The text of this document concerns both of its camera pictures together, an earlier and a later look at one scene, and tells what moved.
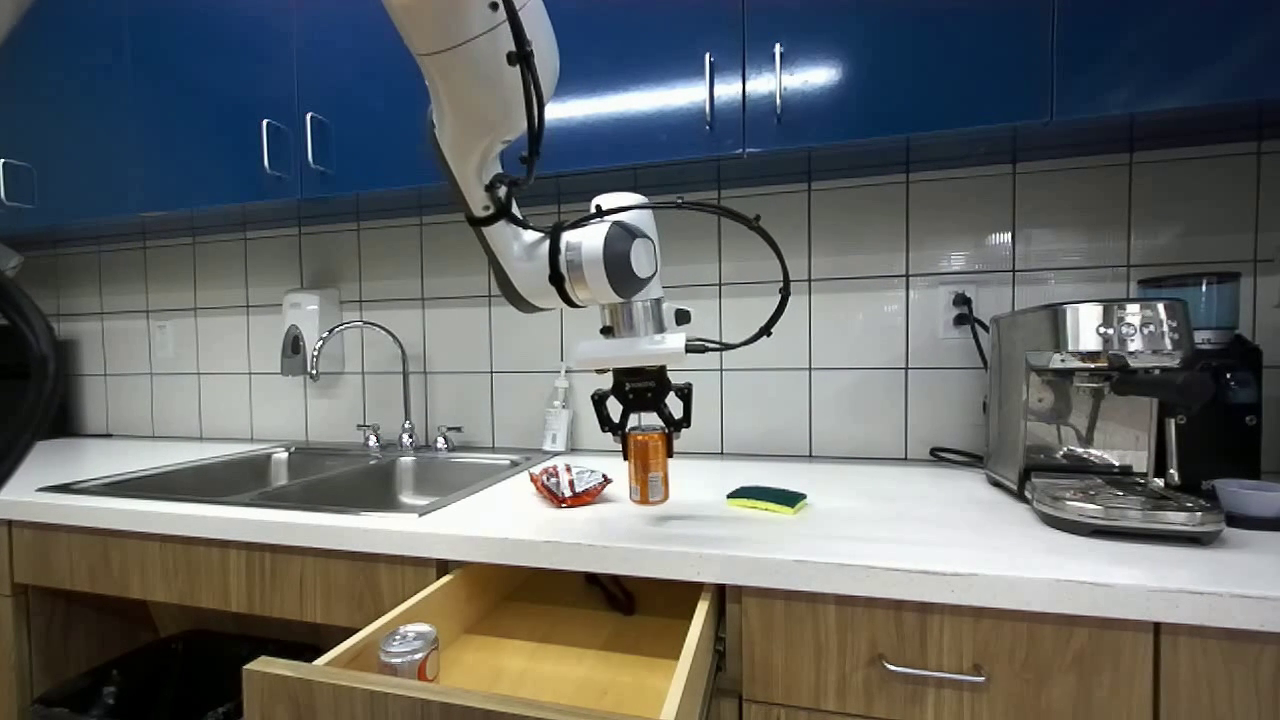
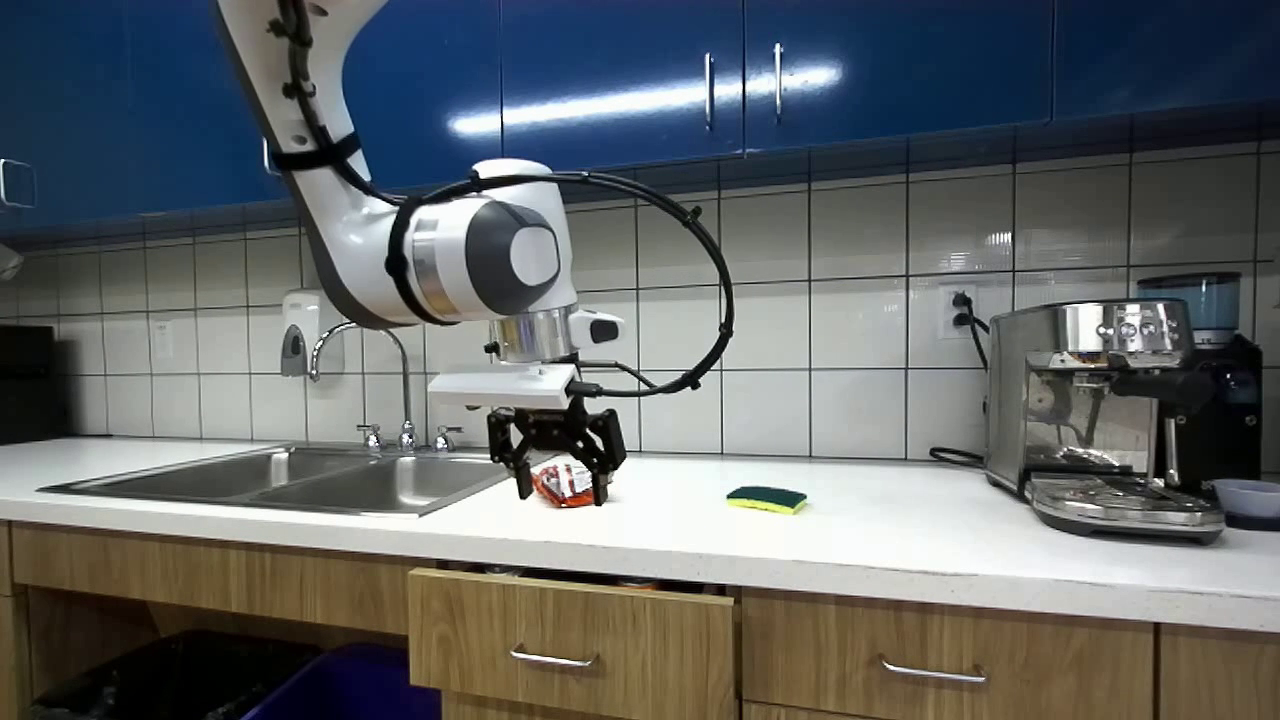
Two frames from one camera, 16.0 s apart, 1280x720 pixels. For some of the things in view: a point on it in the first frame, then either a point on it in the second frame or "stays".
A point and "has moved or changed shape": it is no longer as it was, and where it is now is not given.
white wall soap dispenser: x=302 y=318 stays
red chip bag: x=568 y=480 stays
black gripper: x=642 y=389 -> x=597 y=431
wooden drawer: x=508 y=647 has moved or changed shape
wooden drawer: x=843 y=657 stays
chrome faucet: x=369 y=431 stays
